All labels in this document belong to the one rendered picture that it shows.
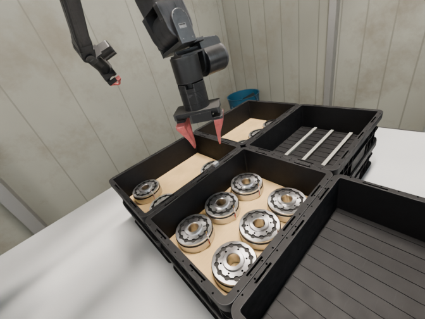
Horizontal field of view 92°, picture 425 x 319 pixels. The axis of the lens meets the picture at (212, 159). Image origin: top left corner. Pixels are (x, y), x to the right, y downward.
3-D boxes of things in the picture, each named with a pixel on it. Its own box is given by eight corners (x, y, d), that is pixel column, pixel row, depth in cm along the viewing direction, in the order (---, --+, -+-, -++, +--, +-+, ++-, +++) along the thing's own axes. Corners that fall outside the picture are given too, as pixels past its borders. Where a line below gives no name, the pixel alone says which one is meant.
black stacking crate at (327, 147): (331, 205, 57) (334, 173, 51) (248, 172, 78) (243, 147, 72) (377, 140, 76) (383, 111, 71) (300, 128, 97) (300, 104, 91)
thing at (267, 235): (264, 251, 46) (264, 250, 45) (231, 228, 53) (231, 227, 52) (288, 222, 51) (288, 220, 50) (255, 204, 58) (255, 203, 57)
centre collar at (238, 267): (236, 276, 42) (235, 275, 42) (218, 264, 45) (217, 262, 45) (249, 257, 45) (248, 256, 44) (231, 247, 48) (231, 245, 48)
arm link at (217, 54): (149, 31, 41) (168, 9, 34) (191, 21, 47) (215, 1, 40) (174, 89, 45) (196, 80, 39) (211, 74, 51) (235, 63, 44)
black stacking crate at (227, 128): (247, 172, 78) (243, 147, 72) (199, 153, 99) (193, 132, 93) (300, 128, 98) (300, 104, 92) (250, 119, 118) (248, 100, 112)
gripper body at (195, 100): (180, 113, 50) (170, 83, 46) (221, 105, 49) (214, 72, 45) (175, 124, 45) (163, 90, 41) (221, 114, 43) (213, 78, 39)
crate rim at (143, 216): (146, 225, 54) (142, 219, 52) (110, 185, 75) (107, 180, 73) (243, 151, 73) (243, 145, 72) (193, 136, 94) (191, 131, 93)
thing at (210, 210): (221, 223, 55) (221, 222, 54) (198, 207, 62) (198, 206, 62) (245, 200, 60) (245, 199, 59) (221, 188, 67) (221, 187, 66)
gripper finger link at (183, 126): (188, 142, 55) (178, 108, 50) (214, 137, 53) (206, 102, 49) (184, 156, 49) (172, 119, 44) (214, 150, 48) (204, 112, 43)
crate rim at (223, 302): (227, 318, 33) (225, 311, 31) (146, 225, 54) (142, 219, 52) (334, 179, 52) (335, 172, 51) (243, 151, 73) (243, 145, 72)
